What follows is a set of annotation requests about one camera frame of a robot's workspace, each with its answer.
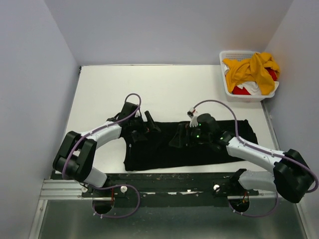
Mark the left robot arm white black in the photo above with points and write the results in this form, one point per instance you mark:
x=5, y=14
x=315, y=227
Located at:
x=75, y=156

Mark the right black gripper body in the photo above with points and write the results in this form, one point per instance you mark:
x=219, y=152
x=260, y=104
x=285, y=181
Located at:
x=194, y=135

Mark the black mounting base plate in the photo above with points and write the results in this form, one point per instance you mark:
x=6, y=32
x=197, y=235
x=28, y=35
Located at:
x=128, y=190

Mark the yellow t-shirt in basket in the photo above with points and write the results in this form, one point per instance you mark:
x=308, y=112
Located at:
x=252, y=69

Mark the white plastic laundry basket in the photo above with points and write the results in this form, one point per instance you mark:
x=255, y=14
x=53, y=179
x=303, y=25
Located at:
x=240, y=54

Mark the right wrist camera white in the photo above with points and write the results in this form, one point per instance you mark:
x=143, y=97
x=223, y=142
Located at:
x=193, y=115

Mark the black t-shirt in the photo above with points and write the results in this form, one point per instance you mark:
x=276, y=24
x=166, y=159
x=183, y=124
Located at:
x=155, y=152

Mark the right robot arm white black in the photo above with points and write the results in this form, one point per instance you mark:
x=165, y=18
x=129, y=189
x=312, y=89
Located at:
x=284, y=172

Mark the white t-shirt in basket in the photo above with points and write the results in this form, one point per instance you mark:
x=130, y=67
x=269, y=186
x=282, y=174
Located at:
x=245, y=89

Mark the red t-shirt in basket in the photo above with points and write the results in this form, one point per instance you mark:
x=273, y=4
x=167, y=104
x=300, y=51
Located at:
x=275, y=79

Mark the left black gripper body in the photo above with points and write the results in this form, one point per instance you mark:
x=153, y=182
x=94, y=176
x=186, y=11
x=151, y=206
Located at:
x=138, y=128

